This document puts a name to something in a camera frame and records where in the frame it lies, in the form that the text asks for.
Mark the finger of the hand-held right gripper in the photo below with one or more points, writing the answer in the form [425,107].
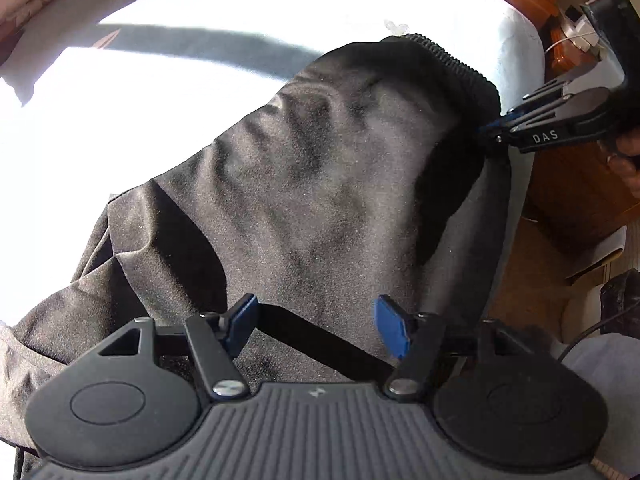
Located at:
[530,107]

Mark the person's grey clothing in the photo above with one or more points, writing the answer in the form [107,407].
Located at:
[610,400]

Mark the person's right hand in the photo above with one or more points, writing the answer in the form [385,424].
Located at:
[631,160]

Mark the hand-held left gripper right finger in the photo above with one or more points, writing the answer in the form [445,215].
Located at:
[392,325]

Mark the folded floral quilt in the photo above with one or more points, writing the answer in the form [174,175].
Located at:
[35,0]

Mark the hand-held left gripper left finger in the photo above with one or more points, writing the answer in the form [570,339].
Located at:
[242,322]

